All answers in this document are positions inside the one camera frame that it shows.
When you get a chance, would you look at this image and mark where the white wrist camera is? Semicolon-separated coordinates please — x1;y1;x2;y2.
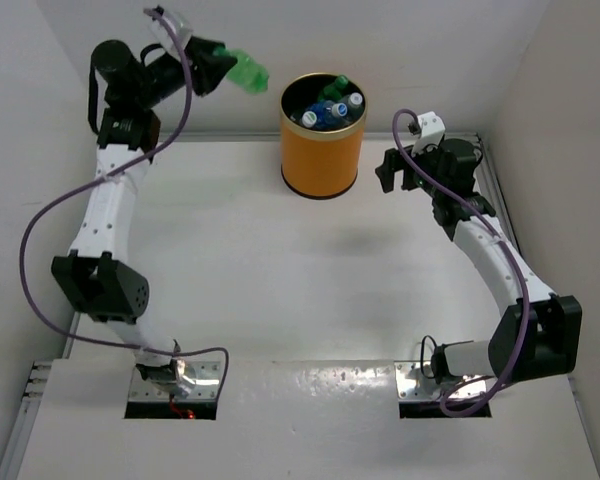
144;6;193;59
409;111;446;155

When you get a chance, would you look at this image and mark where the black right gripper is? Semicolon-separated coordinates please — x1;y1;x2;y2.
376;139;446;199

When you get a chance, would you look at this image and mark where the clear bottle green white cap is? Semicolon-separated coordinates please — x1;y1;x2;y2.
290;110;318;130

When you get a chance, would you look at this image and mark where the orange bin with gold rim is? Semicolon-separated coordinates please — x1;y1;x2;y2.
279;72;368;200

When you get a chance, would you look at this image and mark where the metal base plate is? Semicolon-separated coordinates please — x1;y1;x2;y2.
394;360;489;403
128;360;222;403

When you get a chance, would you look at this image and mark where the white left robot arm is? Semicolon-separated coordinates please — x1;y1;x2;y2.
51;37;237;390

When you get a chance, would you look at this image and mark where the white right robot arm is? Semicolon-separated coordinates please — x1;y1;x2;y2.
375;139;582;383

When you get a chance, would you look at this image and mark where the aluminium rail frame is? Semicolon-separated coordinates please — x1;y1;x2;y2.
0;130;600;480

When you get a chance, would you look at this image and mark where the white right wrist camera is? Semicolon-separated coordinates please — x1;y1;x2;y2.
409;111;446;155

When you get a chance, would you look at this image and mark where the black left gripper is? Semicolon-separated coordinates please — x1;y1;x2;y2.
134;36;236;110

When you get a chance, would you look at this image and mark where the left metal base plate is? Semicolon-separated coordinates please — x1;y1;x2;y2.
128;360;222;403

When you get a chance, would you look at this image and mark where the clear bottle white QR cap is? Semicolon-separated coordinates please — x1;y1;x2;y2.
340;92;365;124

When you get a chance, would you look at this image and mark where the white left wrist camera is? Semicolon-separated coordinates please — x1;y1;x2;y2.
144;6;193;59

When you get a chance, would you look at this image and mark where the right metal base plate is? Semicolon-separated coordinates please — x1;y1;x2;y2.
394;360;489;403

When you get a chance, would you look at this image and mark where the blue label water bottle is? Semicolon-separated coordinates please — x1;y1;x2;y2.
308;100;348;131

